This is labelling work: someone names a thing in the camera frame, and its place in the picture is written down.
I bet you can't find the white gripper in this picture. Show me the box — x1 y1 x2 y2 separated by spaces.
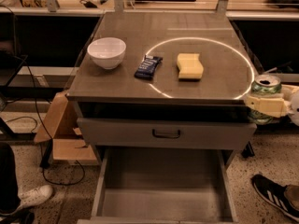
245 85 299 126

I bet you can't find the green soda can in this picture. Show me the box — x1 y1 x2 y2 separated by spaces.
246 74 281 125

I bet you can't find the grey drawer cabinet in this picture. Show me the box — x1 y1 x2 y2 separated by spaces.
65 10 260 224

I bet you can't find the open middle drawer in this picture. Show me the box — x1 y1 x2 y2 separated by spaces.
78 147 237 224

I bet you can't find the closed top drawer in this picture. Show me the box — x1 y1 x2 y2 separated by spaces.
78 118 256 150

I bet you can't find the black striped sneaker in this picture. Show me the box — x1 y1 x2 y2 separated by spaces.
251 175 299 222

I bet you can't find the yellow sponge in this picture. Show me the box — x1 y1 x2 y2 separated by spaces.
177 53 204 79

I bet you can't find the blue snack bar wrapper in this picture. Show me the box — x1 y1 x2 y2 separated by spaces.
135 55 163 80

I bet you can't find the white ceramic bowl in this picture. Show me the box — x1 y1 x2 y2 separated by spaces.
87 37 126 69

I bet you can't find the brown cardboard box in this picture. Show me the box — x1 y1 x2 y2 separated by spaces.
34 91 99 165

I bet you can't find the white sneaker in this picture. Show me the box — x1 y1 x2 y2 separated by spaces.
0 185 53 216

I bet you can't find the dark trouser leg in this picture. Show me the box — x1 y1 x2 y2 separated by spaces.
0 143 21 214

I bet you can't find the black drawer handle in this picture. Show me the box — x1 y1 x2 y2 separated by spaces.
151 129 181 139

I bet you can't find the black floor cable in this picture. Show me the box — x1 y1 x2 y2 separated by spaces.
0 4 86 187

